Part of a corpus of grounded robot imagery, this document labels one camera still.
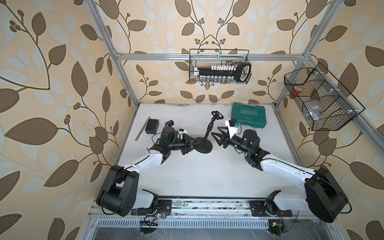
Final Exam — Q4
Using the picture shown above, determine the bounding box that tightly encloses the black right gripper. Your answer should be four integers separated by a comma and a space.
211, 126, 251, 157

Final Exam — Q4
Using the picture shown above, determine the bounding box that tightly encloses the red item in basket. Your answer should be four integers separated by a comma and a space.
292, 86, 303, 96

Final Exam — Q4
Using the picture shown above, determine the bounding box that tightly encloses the green plastic tool case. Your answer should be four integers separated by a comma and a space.
231, 103, 267, 129

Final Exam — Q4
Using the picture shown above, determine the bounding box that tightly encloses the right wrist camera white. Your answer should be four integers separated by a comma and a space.
225, 119, 240, 139

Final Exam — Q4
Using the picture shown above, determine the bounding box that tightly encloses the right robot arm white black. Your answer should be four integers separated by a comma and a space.
211, 127, 350, 223

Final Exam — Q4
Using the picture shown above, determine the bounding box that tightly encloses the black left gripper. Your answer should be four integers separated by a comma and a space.
166, 133, 200, 155

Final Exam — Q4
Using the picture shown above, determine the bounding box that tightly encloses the socket set rail black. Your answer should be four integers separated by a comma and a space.
192, 63, 252, 84

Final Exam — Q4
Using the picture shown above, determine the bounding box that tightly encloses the black wire basket back wall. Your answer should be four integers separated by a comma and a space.
189, 49, 252, 85

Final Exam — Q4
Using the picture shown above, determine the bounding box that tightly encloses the plastic bag in basket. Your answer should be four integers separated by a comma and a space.
304, 100, 324, 121

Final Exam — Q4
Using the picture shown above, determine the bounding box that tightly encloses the black microphone stand pole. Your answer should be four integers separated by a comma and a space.
165, 120, 175, 128

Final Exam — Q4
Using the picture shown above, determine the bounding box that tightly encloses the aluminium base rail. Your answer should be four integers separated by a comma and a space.
88, 197, 323, 230

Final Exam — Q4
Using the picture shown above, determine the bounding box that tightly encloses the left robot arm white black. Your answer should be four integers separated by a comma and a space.
96, 127, 202, 217

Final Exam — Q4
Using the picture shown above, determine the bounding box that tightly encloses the black wire basket wall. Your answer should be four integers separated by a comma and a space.
284, 63, 366, 131
189, 49, 252, 85

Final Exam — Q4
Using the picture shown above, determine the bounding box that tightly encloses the small black box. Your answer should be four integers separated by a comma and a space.
145, 119, 160, 135

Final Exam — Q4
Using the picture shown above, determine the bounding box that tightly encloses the black wire basket right wall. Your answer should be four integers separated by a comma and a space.
284, 63, 366, 131

